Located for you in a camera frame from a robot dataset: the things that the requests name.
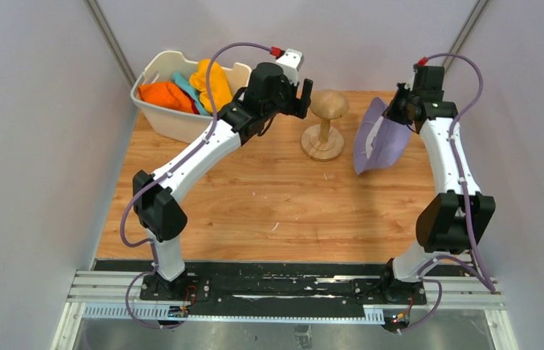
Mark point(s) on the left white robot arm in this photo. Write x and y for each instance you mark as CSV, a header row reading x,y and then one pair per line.
x,y
157,196

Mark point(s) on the white plastic basket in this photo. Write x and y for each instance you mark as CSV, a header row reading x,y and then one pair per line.
x,y
176,125

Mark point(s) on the aluminium frame rail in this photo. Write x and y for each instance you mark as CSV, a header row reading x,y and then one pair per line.
x,y
104,294

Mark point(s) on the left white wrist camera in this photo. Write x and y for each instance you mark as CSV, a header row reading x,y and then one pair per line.
x,y
290,61

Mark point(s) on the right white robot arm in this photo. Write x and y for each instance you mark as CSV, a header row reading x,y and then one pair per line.
x,y
456,218

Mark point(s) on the yellow bucket hat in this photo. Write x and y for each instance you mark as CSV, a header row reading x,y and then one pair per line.
x,y
214,87

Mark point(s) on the orange bucket hat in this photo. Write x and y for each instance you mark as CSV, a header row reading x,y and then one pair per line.
x,y
167,95

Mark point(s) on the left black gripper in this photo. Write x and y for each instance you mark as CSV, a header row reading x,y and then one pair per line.
x,y
296,107

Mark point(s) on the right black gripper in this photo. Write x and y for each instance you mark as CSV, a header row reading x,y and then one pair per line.
x,y
390,111

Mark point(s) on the purple bucket hat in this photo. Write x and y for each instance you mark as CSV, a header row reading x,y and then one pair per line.
x,y
379,142

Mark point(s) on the wooden hat stand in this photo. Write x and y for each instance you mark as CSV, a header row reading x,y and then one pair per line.
x,y
323,142

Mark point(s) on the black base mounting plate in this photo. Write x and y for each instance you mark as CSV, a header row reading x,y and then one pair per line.
x,y
279,290

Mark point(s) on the teal bucket hat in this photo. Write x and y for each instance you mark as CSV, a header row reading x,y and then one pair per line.
x,y
178,79

